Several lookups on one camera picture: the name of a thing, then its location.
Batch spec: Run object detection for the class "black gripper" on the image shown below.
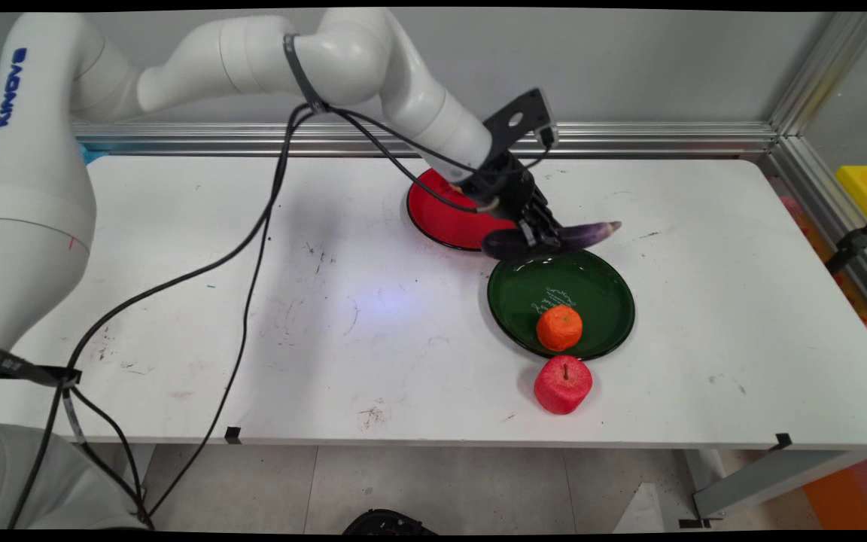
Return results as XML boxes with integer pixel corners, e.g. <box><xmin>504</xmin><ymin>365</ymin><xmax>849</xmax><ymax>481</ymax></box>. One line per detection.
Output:
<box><xmin>462</xmin><ymin>152</ymin><xmax>565</xmax><ymax>254</ymax></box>

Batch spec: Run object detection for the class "purple toy eggplant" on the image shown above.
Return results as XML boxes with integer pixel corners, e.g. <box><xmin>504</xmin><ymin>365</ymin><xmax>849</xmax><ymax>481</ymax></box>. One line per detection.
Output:
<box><xmin>481</xmin><ymin>220</ymin><xmax>623</xmax><ymax>263</ymax></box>

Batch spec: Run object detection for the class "green round plate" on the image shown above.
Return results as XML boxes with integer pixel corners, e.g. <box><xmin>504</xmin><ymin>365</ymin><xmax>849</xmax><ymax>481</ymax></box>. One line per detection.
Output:
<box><xmin>487</xmin><ymin>248</ymin><xmax>636</xmax><ymax>361</ymax></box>

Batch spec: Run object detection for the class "red round plate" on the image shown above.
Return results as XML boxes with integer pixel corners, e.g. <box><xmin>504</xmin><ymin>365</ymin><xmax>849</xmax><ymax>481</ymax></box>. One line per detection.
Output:
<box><xmin>406</xmin><ymin>166</ymin><xmax>519</xmax><ymax>252</ymax></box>

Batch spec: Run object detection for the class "orange toy orange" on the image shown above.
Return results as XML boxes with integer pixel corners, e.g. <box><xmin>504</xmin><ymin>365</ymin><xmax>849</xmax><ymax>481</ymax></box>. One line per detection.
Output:
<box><xmin>536</xmin><ymin>304</ymin><xmax>585</xmax><ymax>353</ymax></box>

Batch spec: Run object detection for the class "red toy apple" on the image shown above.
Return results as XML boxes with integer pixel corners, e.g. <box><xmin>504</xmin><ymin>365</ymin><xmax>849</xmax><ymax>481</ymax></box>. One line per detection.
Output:
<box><xmin>533</xmin><ymin>355</ymin><xmax>595</xmax><ymax>416</ymax></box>

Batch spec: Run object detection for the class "black round floor object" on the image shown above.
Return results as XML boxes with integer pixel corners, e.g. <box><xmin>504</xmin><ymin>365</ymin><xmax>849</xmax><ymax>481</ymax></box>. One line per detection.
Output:
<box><xmin>342</xmin><ymin>509</ymin><xmax>439</xmax><ymax>536</ymax></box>

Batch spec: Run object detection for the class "grey slanted table leg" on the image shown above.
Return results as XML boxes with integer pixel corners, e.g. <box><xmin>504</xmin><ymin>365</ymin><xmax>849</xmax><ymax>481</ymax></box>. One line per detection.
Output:
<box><xmin>692</xmin><ymin>449</ymin><xmax>859</xmax><ymax>522</ymax></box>

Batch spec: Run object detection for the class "orange box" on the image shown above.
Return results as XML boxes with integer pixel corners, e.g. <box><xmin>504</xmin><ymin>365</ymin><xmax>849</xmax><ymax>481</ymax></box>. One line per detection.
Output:
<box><xmin>802</xmin><ymin>451</ymin><xmax>867</xmax><ymax>531</ymax></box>

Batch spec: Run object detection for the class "white straight table leg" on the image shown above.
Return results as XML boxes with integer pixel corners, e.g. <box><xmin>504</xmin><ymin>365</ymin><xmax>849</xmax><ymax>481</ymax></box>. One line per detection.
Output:
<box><xmin>129</xmin><ymin>443</ymin><xmax>157</xmax><ymax>505</ymax></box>

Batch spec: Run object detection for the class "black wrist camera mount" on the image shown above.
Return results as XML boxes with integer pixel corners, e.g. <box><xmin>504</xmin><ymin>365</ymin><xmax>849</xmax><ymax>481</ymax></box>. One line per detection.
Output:
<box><xmin>482</xmin><ymin>88</ymin><xmax>559</xmax><ymax>163</ymax></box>

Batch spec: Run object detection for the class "long aluminium frame rail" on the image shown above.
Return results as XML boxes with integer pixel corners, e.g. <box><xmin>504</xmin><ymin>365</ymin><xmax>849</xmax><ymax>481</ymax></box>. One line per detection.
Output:
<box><xmin>72</xmin><ymin>122</ymin><xmax>780</xmax><ymax>159</ymax></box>

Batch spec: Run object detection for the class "thick black cable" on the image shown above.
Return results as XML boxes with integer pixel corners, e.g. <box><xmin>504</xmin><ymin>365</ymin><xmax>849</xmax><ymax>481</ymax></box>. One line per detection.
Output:
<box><xmin>8</xmin><ymin>102</ymin><xmax>502</xmax><ymax>528</ymax></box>

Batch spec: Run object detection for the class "short aluminium frame rail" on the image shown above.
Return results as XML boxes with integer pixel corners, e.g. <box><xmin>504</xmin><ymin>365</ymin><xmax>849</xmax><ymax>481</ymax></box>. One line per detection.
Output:
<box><xmin>761</xmin><ymin>135</ymin><xmax>867</xmax><ymax>336</ymax></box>

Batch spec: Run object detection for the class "thin black cable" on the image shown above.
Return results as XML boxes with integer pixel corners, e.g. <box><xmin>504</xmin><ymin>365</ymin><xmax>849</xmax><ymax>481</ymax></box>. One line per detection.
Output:
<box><xmin>140</xmin><ymin>105</ymin><xmax>555</xmax><ymax>528</ymax></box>

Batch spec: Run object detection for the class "upright aluminium frame post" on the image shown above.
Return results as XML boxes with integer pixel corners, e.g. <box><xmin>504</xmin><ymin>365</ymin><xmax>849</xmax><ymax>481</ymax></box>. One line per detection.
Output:
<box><xmin>768</xmin><ymin>11</ymin><xmax>867</xmax><ymax>138</ymax></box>

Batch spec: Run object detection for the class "black velcro strap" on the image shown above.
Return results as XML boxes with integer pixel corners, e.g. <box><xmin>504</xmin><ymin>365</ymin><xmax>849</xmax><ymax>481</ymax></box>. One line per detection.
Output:
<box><xmin>0</xmin><ymin>344</ymin><xmax>82</xmax><ymax>389</ymax></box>

